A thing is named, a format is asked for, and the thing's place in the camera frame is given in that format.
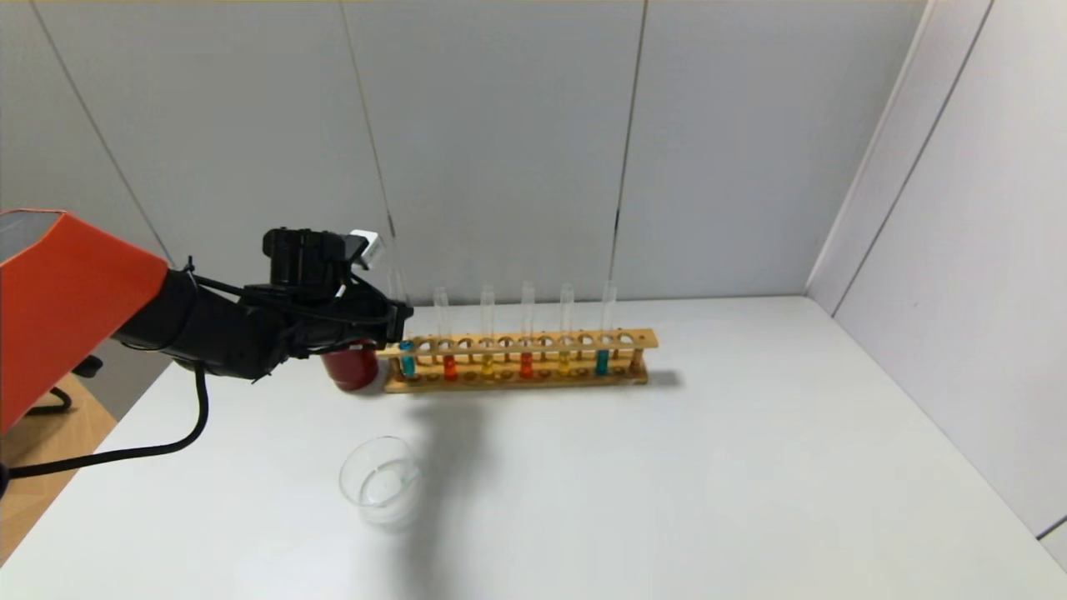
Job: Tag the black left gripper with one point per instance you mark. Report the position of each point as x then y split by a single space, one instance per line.
401 323

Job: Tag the test tube with blue pigment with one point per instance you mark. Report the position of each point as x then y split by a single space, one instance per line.
408 362
602 362

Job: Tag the test tube with red pigment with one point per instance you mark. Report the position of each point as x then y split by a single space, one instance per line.
450 367
526 365

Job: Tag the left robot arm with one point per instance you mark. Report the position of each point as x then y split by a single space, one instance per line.
67 300

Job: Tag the test tube with yellow pigment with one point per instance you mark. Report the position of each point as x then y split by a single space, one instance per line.
488 367
564 364

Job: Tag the wooden test tube rack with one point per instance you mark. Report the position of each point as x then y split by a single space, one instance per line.
642 339

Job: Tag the dark red cup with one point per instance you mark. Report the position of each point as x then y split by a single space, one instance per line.
354 371

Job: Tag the clear glass dish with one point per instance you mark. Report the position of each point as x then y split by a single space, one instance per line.
383 487

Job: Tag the black chair base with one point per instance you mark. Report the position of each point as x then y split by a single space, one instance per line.
87 365

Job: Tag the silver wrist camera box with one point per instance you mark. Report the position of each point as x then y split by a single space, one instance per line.
368 248

